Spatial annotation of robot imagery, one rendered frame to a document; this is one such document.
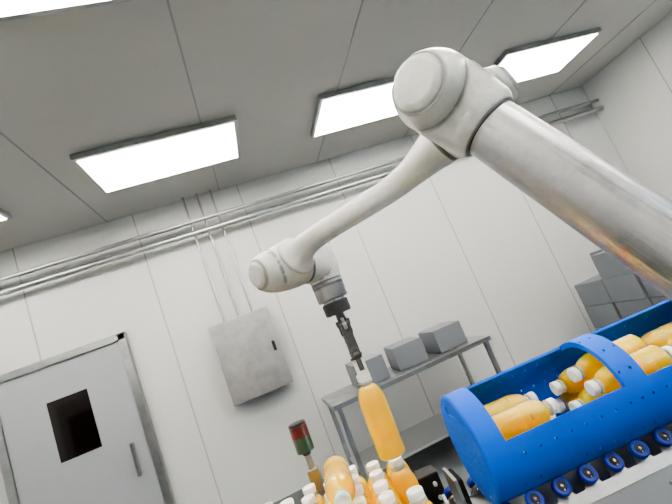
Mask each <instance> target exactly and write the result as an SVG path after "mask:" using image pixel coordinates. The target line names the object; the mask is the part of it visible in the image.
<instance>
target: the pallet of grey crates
mask: <svg viewBox="0 0 672 504"><path fill-rule="evenodd" d="M590 256H591V259H592V261H593V263H594V265H595V267H596V269H597V271H598V272H599V274H598V275H596V276H594V277H591V278H589V279H587V280H585V281H583V282H580V283H578V284H576V285H574V287H575V289H576V291H577V293H578V295H579V297H580V299H581V301H582V303H583V305H584V306H585V309H586V311H587V313H588V315H589V317H590V320H591V322H592V324H593V326H594V328H596V330H599V329H601V328H603V327H606V326H608V325H610V324H612V323H615V322H617V321H619V320H622V319H624V318H626V317H628V316H631V315H633V314H635V313H638V312H640V311H642V310H645V309H647V308H649V307H651V306H654V305H656V304H658V303H661V302H663V301H665V300H667V299H669V298H668V297H666V296H665V295H664V294H662V293H661V292H659V291H658V290H657V289H655V288H654V287H653V286H651V285H650V284H648V283H647V282H646V281H644V280H643V279H642V278H640V277H639V276H637V275H636V274H635V273H633V272H632V271H631V270H629V269H628V268H626V267H625V266H624V265H622V264H621V263H620V262H618V261H617V260H615V259H614V258H613V257H611V256H610V255H609V254H607V253H606V252H604V251H603V250H602V249H598V250H596V251H593V252H591V253H590Z"/></svg>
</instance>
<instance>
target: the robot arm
mask: <svg viewBox="0 0 672 504"><path fill-rule="evenodd" d="M518 91H519V85H518V83H517V81H516V80H515V78H514V77H513V76H512V74H511V73H510V72H509V71H508V70H507V69H506V68H505V67H503V66H497V65H493V66H489V67H485V68H483V67H481V66H480V65H479V64H478V63H476V62H475V61H473V60H470V59H468V58H467V57H465V56H464V55H462V54H460V53H458V52H457V51H454V50H452V49H450V48H445V47H433V48H427V49H423V50H421V51H418V52H416V53H414V54H412V55H411V56H410V57H409V58H408V59H407V60H406V61H405V62H404V63H403V64H402V65H401V67H400V68H399V70H398V71H397V73H396V76H395V79H394V83H393V86H392V100H393V104H394V107H395V109H396V112H397V114H398V115H399V117H400V118H401V120H402V121H403V122H404V124H405V125H407V126H408V127H410V128H411V129H413V130H415V131H417V132H418V133H419V134H420V137H419V138H418V140H417V141H416V143H415V144H414V145H413V147H412V148H411V150H410V151H409V152H408V154H407V155H406V157H405V158H404V159H403V161H402V162H401V163H400V164H399V165H398V166H397V167H396V168H395V169H394V170H393V171H392V172H391V173H390V174H389V175H388V176H386V177H385V178H384V179H382V180H381V181H380V182H378V183H377V184H375V185H374V186H372V187H371V188H369V189H368V190H366V191H365V192H363V193H362V194H360V195H358V196H357V197H355V198H354V199H352V200H351V201H349V202H348V203H346V204H345V205H343V206H341V207H340V208H338V209H337V210H335V211H334V212H332V213H331V214H329V215H327V216H326V217H324V218H323V219H321V220H320V221H318V222H317V223H315V224H314V225H312V226H311V227H310V228H308V229H307V230H306V231H304V232H302V233H300V234H299V235H298V236H297V237H296V238H295V239H293V238H286V239H284V240H282V241H281V242H279V243H278V244H276V245H275V246H273V247H271V248H269V249H268V250H267V251H265V252H262V253H260V254H258V255H257V256H256V257H255V258H254V259H253V260H252V261H251V262H250V265H249V269H248V275H249V279H250V281H251V283H252V284H253V285H254V286H255V287H256V288H257V289H258V290H260V291H263V292H268V293H278V292H283V291H288V290H291V289H295V288H297V287H300V286H302V285H304V284H310V285H311V287H312V290H313V292H314V294H315V297H316V299H317V302H318V304H319V305H322V304H324V306H323V310H324V313H325V315H326V317H327V318H330V317H332V316H336V319H337V321H338V322H336V323H335V324H336V326H337V328H338V329H339V332H340V334H341V336H342V337H343V338H344V341H345V343H346V346H347V348H348V351H349V354H350V355H351V357H352V358H351V359H350V360H351V361H352V362H353V365H354V367H355V370H356V372H357V375H358V376H359V378H360V381H361V383H362V385H364V384H366V383H368V382H371V381H372V378H371V375H370V373H369V371H368V368H367V366H366V363H365V361H364V358H363V356H362V352H361V351H360V349H359V347H358V344H357V342H356V339H355V337H354V334H353V329H352V327H351V324H350V319H349V317H348V318H346V317H345V314H344V312H345V311H347V310H349V309H351V306H350V304H349V301H348V299H347V298H346V297H344V295H346V294H347V291H346V289H345V285H344V282H343V279H342V277H341V275H340V271H339V264H338V261H337V258H336V255H335V253H334V251H333V249H332V247H331V245H330V243H329V241H331V240H332V239H334V238H335V237H337V236H338V235H340V234H342V233H344V232H345V231H347V230H349V229H350V228H352V227H354V226H355V225H357V224H359V223H360V222H362V221H364V220H366V219H367V218H369V217H371V216H372V215H374V214H376V213H377V212H379V211H381V210H382V209H384V208H386V207H387V206H389V205H391V204H392V203H394V202H395V201H397V200H398V199H400V198H401V197H403V196H404V195H406V194H407V193H408V192H410V191H411V190H413V189H414V188H415V187H417V186H418V185H419V184H421V183H422V182H424V181H425V180H427V179H428V178H429V177H431V176H433V175H434V174H436V173H437V172H439V171H440V170H442V169H443V168H445V167H447V166H448V165H450V164H451V163H453V162H455V161H456V160H457V159H458V158H460V157H475V158H477V159H478V160H479V161H481V162H482V163H484V164H485V165H486V166H488V167H489V168H490V169H492V170H493V171H495V172H496V173H497V174H499V175H500V176H501V177H503V178H504V179H506V180H507V181H508V182H510V183H511V184H512V185H514V186H515V187H517V188H518V189H519V190H521V191H522V192H523V193H525V194H526V195H528V196H529V197H530V198H532V199H533V200H534V201H536V202H537V203H539V204H540V205H541V206H543V207H544V208H545V209H547V210H548V211H550V212H551V213H552V214H554V215H555V216H556V217H558V218H559V219H561V220H562V221H563V222H565V223H566V224H567V225H569V226H570V227H572V228H573V229H574V230H576V231H577V232H578V233H580V234H581V235H582V236H584V237H585V238H587V239H588V240H589V241H591V242H592V243H593V244H595V245H596V246H598V247H599V248H600V249H602V250H603V251H604V252H606V253H607V254H609V255H610V256H611V257H613V258H614V259H615V260H617V261H618V262H620V263H621V264H622V265H624V266H625V267H626V268H628V269H629V270H631V271H632V272H633V273H635V274H636V275H637V276H639V277H640V278H642V279H643V280H644V281H646V282H647V283H648V284H650V285H651V286H653V287H654V288H655V289H657V290H658V291H659V292H661V293H662V294H664V295H665V296H666V297H668V298H669V299H670V300H672V200H670V199H668V198H667V197H665V196H664V195H662V194H660V193H659V192H657V191H656V190H654V189H652V188H651V187H649V186H648V185H646V184H644V183H643V182H641V181H639V180H638V179H636V178H635V177H633V176H631V175H630V174H628V173H627V172H625V171H623V170H622V169H620V168H618V167H617V166H615V165H614V164H612V163H610V162H609V161H607V160H606V159H604V158H602V157H601V156H599V155H598V154H596V153H594V152H593V151H591V150H589V149H588V148H586V147H585V146H583V145H581V144H580V143H578V142H577V141H575V140H573V139H572V138H570V137H568V136H567V135H565V134H564V133H562V132H560V131H559V130H557V129H556V128H554V127H552V126H551V125H549V124H548V123H546V122H544V121H543V120H541V119H539V118H538V117H536V116H535V115H533V114H531V113H530V112H528V111H527V110H525V109H523V108H522V107H520V106H518V105H517V104H515V101H516V99H517V97H518V93H519V92H518Z"/></svg>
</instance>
